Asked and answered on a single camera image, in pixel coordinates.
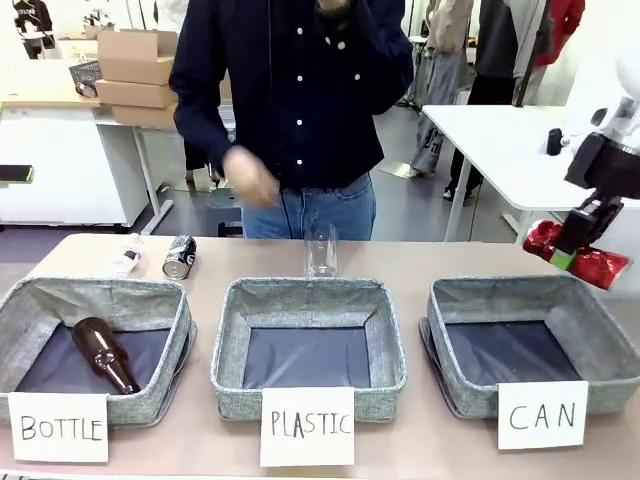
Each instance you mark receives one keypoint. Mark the person's right hand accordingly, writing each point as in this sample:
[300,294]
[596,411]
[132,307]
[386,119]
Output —
[250,177]

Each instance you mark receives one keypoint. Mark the bystander in black printed shirt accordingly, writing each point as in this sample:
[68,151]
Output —
[32,25]

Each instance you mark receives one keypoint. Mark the white paper sign CAN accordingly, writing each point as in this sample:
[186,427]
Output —
[542,416]

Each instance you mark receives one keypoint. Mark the clear plastic cup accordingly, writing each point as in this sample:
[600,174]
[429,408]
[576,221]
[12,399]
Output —
[321,250]

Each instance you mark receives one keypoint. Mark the white paper sign BOTTLE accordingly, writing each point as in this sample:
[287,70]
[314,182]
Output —
[60,427]

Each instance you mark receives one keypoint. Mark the grey fabric basket bottle label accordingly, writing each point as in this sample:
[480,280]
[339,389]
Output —
[165,320]

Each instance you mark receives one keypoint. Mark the person's navy shirt torso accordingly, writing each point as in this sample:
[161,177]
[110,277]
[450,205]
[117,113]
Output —
[305,100]

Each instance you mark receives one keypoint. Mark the white desk with legs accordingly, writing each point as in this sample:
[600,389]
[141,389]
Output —
[155,165]

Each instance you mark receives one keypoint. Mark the black drink can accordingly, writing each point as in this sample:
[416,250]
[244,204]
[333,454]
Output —
[179,257]

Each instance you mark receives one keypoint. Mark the person's right forearm navy sleeve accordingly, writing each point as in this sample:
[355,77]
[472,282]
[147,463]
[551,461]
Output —
[200,100]

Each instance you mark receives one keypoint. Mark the brown glass bottle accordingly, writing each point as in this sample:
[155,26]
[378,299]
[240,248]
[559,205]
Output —
[102,352]

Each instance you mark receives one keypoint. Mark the large open cardboard box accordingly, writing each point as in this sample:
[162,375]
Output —
[135,55]

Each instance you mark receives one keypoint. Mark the person's left forearm navy sleeve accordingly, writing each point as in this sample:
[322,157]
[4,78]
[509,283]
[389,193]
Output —
[392,55]

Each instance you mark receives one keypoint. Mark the white cabinet wooden top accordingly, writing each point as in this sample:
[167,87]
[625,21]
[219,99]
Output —
[55,150]

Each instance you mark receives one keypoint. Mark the crushed red can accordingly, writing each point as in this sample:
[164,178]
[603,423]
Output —
[600,267]

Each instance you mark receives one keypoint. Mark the bystander in beige grey skirt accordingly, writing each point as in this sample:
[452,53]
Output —
[442,75]

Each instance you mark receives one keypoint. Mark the grey fabric basket plastic label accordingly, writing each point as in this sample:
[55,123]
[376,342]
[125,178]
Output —
[230,340]

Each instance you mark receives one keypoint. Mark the flat cardboard box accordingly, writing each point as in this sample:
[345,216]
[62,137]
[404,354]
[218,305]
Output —
[132,93]
[145,115]

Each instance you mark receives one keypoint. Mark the small black cylinder device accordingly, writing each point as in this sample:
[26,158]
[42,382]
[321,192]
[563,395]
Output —
[554,142]

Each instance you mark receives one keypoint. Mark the white paper sign PLASTIC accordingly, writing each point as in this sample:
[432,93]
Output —
[307,425]

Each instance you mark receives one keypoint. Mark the crushed clear plastic bottle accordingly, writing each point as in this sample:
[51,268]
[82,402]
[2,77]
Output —
[129,252]

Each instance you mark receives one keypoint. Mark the red garment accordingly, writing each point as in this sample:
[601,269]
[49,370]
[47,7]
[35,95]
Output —
[562,30]

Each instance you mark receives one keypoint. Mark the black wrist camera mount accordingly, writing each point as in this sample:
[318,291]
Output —
[600,162]

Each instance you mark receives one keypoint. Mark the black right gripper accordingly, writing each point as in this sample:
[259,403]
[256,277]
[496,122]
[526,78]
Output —
[585,225]

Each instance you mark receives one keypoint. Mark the grey fabric basket can label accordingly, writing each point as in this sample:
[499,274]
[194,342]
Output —
[600,325]

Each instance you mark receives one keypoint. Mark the black green flat device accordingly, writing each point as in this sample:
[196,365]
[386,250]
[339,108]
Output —
[15,173]

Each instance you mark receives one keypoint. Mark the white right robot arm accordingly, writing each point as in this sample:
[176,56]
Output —
[626,107]

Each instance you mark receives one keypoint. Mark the white table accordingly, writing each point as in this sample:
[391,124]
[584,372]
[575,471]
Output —
[490,145]

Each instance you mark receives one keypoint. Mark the bystander in black grey coat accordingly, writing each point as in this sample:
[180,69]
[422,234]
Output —
[495,60]

